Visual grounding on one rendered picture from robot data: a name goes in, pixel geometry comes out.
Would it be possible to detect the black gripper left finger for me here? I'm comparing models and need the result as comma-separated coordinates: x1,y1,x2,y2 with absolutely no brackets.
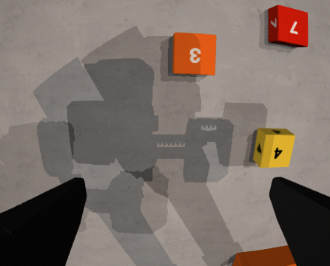
0,177,87,266

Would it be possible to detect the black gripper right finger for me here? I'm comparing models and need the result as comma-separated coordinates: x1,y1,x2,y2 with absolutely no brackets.
269,177,330,266

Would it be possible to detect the yellow block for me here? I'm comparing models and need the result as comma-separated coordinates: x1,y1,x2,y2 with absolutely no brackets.
253,128,295,168

